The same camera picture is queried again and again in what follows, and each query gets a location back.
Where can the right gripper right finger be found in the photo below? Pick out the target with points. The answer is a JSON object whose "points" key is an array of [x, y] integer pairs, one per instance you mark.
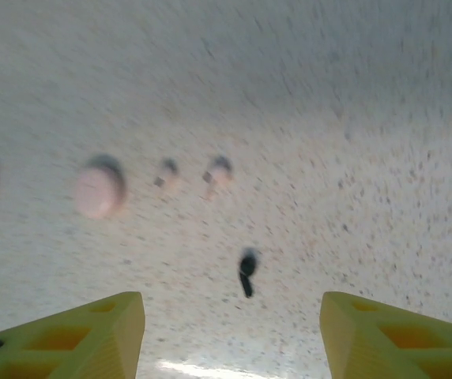
{"points": [[388, 347]]}

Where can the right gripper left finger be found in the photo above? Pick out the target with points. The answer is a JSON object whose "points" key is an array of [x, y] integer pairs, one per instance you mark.
{"points": [[91, 347]]}

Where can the pink earbud charging case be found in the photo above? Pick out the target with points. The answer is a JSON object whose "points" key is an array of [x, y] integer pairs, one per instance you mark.
{"points": [[99, 189]]}

